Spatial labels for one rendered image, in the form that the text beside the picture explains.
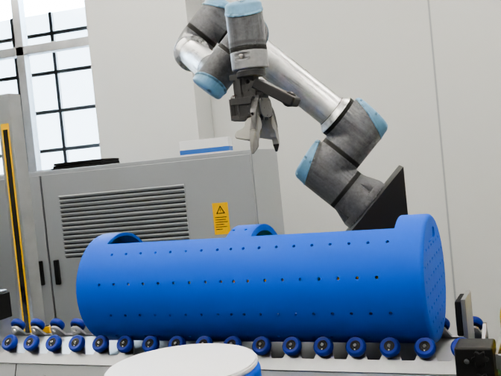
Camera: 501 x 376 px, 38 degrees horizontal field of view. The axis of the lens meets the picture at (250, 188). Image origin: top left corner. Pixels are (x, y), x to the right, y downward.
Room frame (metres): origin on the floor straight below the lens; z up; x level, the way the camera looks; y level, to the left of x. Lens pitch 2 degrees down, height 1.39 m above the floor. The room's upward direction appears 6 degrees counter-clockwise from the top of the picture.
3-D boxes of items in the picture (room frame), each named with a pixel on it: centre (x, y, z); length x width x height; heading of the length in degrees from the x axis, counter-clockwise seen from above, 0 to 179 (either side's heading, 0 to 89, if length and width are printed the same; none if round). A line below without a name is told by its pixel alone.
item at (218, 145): (3.52, 0.19, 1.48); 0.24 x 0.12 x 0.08; 83
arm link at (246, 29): (1.75, -0.03, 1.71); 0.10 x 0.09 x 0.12; 174
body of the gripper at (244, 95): (1.75, -0.02, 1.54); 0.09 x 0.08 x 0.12; 66
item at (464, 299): (1.57, -0.44, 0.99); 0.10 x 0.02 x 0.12; 156
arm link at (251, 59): (1.74, -0.03, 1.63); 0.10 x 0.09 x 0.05; 156
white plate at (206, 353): (1.29, 0.16, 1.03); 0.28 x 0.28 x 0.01
